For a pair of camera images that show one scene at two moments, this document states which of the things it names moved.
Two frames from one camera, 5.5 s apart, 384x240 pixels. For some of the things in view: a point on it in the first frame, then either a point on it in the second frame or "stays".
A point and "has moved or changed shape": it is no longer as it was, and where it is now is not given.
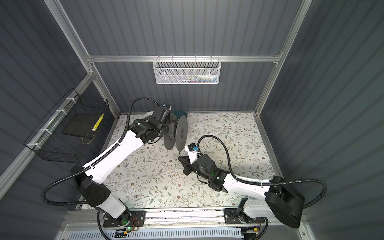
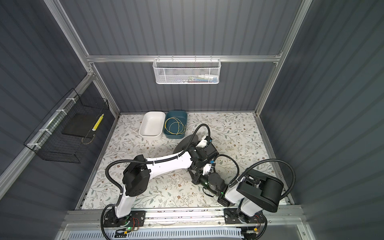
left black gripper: [169, 123] to [193, 147]
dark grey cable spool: [177, 134] has moved or changed shape
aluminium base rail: [234, 219] stays
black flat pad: [81, 124] stays
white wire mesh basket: [187, 71] stays
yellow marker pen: [97, 124] stays
